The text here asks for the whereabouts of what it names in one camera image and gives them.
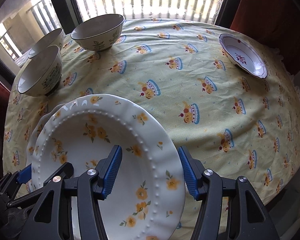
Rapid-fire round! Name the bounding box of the red curtain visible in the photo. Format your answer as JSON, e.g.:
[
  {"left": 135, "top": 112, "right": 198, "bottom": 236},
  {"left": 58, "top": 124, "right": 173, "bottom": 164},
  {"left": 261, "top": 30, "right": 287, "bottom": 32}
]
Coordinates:
[
  {"left": 229, "top": 0, "right": 300, "bottom": 76},
  {"left": 0, "top": 70, "right": 13, "bottom": 99}
]

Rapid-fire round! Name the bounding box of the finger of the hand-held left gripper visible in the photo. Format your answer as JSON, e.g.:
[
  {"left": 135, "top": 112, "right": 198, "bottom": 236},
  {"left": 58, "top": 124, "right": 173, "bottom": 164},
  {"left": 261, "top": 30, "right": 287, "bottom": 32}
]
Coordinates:
[
  {"left": 44, "top": 162, "right": 74, "bottom": 181},
  {"left": 0, "top": 164, "right": 35, "bottom": 207}
]

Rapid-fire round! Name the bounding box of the cream ceramic bowl dark rim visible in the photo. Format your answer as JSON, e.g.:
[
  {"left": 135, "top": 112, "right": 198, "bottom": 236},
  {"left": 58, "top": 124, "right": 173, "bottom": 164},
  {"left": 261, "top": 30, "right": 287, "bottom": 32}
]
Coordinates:
[{"left": 27, "top": 27, "right": 65, "bottom": 58}]

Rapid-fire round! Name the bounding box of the green print ceramic bowl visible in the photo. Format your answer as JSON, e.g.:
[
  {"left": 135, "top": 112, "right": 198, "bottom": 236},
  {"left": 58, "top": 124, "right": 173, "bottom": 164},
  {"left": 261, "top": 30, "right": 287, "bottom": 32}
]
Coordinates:
[{"left": 17, "top": 45, "right": 63, "bottom": 97}]

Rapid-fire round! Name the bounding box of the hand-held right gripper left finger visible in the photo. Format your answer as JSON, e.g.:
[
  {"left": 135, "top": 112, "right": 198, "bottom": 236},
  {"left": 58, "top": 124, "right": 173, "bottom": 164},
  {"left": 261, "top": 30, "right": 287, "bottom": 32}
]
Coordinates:
[{"left": 17, "top": 145, "right": 123, "bottom": 240}]

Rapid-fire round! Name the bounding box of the yellow flower white plate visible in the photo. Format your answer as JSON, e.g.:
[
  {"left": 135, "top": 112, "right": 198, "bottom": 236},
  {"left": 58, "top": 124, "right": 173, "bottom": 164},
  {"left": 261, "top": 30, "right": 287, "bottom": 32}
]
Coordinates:
[{"left": 31, "top": 94, "right": 186, "bottom": 240}]

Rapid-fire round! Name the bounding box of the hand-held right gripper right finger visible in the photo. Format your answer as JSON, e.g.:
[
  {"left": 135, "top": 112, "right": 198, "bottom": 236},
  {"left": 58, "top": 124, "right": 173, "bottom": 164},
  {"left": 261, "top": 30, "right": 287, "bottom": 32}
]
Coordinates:
[{"left": 177, "top": 146, "right": 282, "bottom": 240}]

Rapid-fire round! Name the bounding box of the plain white scalloped plate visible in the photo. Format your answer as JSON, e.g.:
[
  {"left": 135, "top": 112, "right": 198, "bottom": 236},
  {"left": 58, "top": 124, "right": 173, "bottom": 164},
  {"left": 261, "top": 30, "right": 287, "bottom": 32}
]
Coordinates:
[{"left": 26, "top": 103, "right": 65, "bottom": 163}]

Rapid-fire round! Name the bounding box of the yellow printed tablecloth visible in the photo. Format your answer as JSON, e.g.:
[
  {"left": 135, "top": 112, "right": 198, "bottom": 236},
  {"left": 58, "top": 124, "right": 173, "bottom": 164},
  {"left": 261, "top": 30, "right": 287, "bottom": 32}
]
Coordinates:
[{"left": 2, "top": 17, "right": 300, "bottom": 240}]

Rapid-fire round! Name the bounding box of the balcony railing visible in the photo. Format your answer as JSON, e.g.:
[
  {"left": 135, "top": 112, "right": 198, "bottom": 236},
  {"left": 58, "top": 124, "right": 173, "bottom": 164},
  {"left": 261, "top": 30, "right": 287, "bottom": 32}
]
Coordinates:
[{"left": 0, "top": 0, "right": 230, "bottom": 60}]

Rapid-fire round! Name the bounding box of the red pattern scalloped plate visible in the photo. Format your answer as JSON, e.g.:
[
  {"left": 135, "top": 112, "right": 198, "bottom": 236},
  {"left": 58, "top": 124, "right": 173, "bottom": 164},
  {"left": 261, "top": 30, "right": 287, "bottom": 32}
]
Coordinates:
[{"left": 219, "top": 33, "right": 268, "bottom": 79}]

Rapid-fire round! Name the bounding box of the black window frame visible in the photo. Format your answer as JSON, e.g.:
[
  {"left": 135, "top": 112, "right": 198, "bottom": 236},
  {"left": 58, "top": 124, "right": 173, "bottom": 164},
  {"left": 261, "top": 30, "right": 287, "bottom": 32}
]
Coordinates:
[{"left": 0, "top": 0, "right": 243, "bottom": 90}]

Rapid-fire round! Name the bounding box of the leaf pattern ceramic bowl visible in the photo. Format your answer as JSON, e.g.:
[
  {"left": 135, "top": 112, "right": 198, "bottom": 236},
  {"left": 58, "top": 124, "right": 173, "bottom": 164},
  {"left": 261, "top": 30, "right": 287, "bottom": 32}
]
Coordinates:
[{"left": 71, "top": 14, "right": 125, "bottom": 52}]

